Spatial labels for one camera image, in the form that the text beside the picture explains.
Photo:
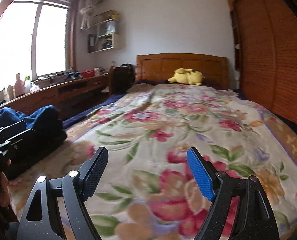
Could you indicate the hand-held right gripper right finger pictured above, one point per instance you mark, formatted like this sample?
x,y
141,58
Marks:
x,y
201,173

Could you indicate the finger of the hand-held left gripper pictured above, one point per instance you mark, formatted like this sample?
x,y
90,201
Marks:
x,y
21,138
8,130

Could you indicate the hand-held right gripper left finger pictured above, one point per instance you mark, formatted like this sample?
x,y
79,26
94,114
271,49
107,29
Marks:
x,y
96,172

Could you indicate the blue suit jacket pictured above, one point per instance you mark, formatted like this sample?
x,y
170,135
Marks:
x,y
38,117

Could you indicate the black clothes pile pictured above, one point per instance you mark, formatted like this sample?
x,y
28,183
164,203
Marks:
x,y
38,150

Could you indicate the person's left hand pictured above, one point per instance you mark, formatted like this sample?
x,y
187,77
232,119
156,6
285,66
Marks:
x,y
1,190

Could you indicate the pink bottle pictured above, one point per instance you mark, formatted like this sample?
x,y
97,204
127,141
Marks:
x,y
20,86

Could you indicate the green-capped bottle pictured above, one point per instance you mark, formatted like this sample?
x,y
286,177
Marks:
x,y
27,83

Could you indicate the long wooden desk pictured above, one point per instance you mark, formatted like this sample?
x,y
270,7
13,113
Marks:
x,y
51,92

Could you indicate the floral blanket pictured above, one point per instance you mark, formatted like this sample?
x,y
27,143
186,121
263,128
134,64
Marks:
x,y
163,120

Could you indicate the black device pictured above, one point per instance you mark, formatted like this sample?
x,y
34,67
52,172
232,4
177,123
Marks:
x,y
73,75

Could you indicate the papers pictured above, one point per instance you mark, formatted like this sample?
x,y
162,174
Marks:
x,y
105,90

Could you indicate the wooden chair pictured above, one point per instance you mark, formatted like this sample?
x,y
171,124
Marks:
x,y
111,82

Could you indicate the window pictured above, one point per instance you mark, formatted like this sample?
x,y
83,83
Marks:
x,y
38,42

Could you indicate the red basket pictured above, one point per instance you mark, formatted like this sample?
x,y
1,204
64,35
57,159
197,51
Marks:
x,y
87,74

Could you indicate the yellow plush toy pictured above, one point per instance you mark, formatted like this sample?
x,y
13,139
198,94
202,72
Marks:
x,y
188,77

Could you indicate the black bag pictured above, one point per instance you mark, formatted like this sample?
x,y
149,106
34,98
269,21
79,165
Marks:
x,y
124,78

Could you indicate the white carton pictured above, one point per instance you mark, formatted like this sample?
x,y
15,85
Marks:
x,y
97,72

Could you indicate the wooden bed headboard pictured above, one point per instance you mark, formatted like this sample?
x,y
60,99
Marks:
x,y
153,66

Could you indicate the black binders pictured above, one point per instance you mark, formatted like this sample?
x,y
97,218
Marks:
x,y
91,43

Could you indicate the wooden slatted wardrobe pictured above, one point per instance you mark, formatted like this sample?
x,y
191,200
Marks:
x,y
276,55

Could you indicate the yellow figure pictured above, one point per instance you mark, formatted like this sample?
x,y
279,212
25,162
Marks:
x,y
114,15

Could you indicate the white wall shelf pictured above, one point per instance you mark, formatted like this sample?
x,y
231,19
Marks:
x,y
117,41

